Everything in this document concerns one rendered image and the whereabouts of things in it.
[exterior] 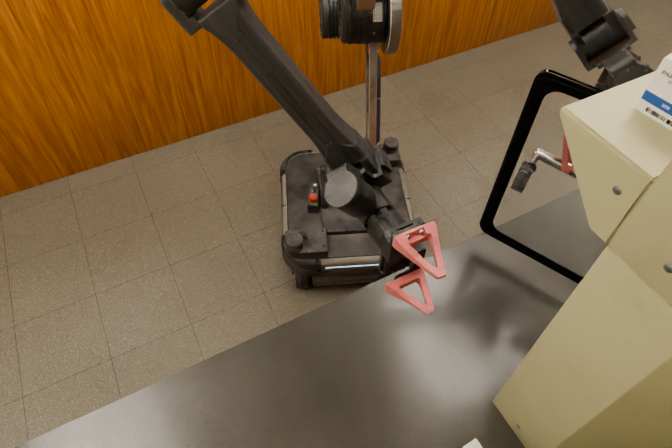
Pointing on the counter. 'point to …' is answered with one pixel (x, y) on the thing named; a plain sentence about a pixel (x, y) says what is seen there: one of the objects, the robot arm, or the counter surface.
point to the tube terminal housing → (606, 347)
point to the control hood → (614, 153)
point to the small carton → (659, 95)
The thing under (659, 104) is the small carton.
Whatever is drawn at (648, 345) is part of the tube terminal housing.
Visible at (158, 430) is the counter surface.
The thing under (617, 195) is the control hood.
